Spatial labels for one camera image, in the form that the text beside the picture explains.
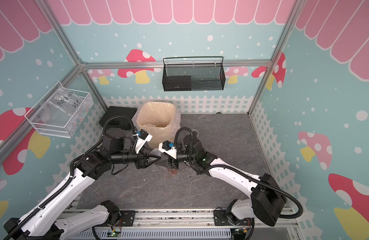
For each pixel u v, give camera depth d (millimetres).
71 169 445
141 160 570
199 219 759
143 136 575
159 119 974
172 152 603
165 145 571
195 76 937
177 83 889
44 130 652
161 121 999
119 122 1084
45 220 379
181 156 625
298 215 403
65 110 712
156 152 667
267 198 411
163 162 624
